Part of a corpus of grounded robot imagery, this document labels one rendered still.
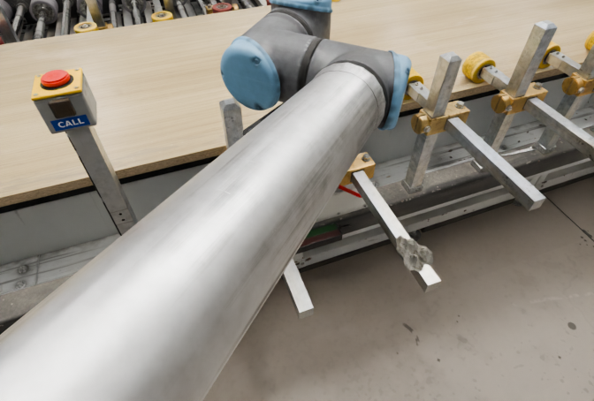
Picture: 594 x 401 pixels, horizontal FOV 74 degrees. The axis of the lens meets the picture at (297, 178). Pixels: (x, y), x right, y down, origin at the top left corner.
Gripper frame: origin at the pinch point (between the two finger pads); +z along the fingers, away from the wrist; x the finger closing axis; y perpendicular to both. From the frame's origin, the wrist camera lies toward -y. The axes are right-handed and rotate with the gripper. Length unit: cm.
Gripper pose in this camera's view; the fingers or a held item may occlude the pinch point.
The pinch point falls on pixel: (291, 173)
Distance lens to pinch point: 82.1
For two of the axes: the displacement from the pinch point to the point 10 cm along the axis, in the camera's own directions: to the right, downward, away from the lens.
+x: -3.5, -6.7, 6.6
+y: 9.4, -2.5, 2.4
